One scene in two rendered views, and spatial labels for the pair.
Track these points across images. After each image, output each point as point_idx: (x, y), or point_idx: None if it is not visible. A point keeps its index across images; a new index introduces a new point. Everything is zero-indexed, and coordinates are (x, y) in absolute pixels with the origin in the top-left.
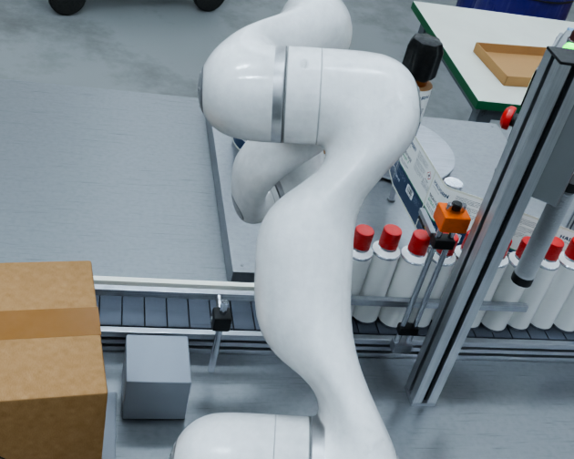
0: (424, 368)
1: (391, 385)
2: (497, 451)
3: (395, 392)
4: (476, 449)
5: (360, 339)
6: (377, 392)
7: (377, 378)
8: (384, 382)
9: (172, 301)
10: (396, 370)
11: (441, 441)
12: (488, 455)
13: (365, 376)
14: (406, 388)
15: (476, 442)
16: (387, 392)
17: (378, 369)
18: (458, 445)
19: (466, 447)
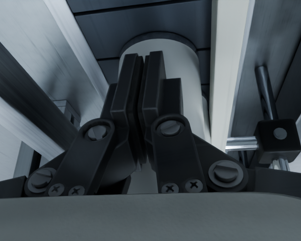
0: (20, 176)
1: (58, 87)
2: (17, 148)
3: (45, 91)
4: (5, 139)
5: (96, 91)
6: (27, 71)
7: (64, 73)
8: (61, 81)
9: None
10: (97, 94)
11: None
12: (5, 144)
13: (58, 59)
14: (57, 105)
15: (17, 140)
16: (37, 82)
17: (87, 76)
18: None
19: (2, 134)
